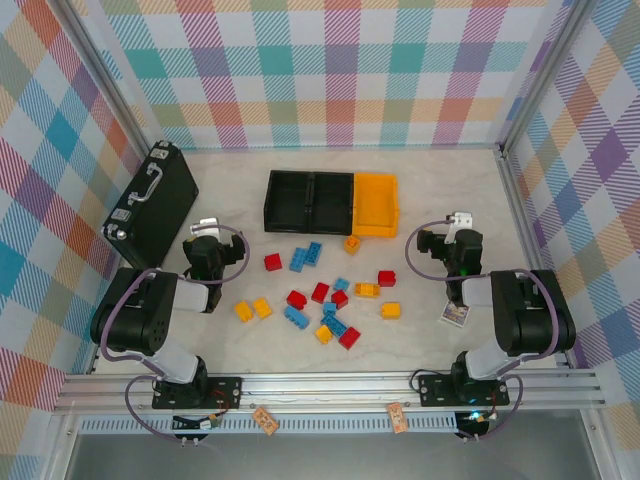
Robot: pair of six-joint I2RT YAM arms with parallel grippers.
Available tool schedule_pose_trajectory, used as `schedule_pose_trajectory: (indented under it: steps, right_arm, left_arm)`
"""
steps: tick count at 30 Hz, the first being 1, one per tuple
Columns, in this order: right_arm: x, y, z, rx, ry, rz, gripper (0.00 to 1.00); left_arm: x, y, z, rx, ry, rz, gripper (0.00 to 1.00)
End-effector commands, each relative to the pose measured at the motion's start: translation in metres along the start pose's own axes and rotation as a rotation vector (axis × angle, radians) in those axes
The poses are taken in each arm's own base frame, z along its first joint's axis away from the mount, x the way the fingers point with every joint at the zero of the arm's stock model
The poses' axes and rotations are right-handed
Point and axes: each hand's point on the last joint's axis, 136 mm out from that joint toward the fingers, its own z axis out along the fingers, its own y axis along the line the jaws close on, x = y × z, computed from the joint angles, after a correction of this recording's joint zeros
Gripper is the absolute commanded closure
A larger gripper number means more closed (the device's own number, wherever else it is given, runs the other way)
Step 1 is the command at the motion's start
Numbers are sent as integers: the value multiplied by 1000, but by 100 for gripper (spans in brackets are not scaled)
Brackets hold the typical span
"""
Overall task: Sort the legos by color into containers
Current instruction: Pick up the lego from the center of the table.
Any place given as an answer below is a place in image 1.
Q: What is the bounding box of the aluminium side rail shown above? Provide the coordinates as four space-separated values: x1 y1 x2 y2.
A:
494 144 576 374

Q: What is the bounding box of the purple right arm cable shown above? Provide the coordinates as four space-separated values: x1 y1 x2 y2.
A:
404 217 564 444

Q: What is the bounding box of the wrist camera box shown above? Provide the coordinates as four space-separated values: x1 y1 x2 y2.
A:
189 216 222 237
445 210 474 246

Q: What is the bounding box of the orange paper ticket tag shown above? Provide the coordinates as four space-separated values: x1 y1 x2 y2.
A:
252 405 280 436
386 402 409 435

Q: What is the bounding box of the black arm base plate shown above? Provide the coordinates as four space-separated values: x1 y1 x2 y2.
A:
416 373 512 409
151 375 245 412

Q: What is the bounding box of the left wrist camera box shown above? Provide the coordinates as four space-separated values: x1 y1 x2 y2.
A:
189 216 222 237

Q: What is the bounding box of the yellow plastic bin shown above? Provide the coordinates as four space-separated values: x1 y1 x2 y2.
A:
351 172 401 239

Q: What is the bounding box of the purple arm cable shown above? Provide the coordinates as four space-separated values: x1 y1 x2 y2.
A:
98 223 252 444
404 217 564 444

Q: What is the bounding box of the white slotted cable duct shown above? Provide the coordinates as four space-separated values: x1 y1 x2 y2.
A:
78 412 460 435

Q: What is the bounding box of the aluminium frame post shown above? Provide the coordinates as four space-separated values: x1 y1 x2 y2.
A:
58 0 157 151
498 0 596 154

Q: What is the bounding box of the black briefcase silver handle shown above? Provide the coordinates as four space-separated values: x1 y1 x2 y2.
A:
101 139 200 275

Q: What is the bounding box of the black plastic bin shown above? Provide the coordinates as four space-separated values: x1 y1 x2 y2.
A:
309 171 357 236
263 169 316 235

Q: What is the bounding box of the wide aluminium base rail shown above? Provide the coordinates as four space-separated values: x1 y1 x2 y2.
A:
52 370 607 417

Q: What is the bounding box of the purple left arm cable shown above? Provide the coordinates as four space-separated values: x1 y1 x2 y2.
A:
98 223 252 444

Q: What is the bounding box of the grey metal panel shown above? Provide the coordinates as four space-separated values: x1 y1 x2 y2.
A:
62 432 601 480

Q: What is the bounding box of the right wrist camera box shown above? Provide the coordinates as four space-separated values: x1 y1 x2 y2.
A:
445 210 474 246

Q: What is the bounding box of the small colourful printed card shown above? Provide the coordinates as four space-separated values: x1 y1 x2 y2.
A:
438 299 470 326

